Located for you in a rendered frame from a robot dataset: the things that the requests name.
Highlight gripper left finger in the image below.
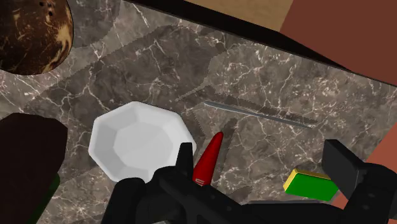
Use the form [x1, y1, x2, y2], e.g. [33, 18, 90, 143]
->
[101, 142, 246, 224]

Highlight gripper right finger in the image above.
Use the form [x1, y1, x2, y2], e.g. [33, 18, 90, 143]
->
[321, 139, 397, 224]

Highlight green and yellow sponge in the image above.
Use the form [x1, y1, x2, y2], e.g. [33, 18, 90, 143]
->
[282, 168, 340, 202]

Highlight red chili pepper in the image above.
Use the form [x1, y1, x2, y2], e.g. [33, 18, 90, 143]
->
[192, 131, 225, 188]

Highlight white octagonal bowl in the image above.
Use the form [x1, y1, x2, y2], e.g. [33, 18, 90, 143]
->
[88, 101, 197, 183]

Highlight thin grey metal rod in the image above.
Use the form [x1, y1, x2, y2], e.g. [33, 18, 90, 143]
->
[203, 100, 315, 129]

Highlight brown coconut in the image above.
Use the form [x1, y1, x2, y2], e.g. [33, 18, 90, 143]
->
[0, 0, 74, 76]

